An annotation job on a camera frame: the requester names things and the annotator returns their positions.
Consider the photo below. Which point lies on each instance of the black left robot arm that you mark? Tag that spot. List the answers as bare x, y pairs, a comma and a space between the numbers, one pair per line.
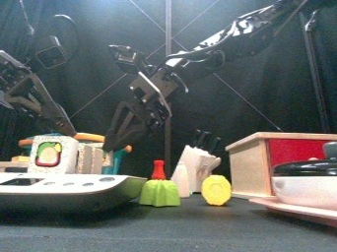
62, 31

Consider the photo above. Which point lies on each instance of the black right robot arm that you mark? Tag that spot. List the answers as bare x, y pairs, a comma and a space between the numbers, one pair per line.
245, 31

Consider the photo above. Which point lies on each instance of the white toy sushi piece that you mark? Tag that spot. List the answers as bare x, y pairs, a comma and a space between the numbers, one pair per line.
51, 154

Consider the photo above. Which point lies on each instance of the white striped toy block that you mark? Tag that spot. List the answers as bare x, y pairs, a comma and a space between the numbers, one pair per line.
93, 159

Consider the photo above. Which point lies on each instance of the red toy bottle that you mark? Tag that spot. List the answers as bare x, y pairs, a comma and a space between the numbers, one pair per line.
158, 170

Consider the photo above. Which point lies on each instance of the beige wooden block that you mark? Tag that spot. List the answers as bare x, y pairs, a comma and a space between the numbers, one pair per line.
20, 159

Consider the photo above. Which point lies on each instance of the white knife block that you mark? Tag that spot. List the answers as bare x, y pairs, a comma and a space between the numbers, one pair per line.
202, 169

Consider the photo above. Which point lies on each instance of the green toy vegetable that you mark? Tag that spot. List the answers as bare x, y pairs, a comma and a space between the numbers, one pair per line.
159, 194

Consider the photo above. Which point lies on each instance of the yellow round toy slice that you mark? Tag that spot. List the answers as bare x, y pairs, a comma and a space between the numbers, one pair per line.
216, 190

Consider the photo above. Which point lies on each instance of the wooden box with red panel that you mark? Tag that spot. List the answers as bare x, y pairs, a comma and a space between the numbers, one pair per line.
250, 164

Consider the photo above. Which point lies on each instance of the white toy pot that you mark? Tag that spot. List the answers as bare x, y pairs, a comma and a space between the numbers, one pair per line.
305, 192

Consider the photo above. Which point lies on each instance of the pink tray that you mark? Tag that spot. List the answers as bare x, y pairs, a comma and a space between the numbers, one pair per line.
302, 211

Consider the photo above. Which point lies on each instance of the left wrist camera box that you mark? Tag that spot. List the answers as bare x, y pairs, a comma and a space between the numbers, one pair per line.
50, 55

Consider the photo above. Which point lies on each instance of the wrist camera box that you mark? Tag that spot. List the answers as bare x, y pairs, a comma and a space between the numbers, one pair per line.
50, 55
127, 59

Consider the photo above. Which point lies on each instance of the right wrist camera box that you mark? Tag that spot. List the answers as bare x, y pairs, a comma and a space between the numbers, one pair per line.
127, 59

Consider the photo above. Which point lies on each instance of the metal frame pole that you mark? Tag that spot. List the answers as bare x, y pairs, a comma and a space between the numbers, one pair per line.
169, 26

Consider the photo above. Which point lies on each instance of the black frame strut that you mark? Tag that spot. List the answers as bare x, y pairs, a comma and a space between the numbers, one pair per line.
316, 75

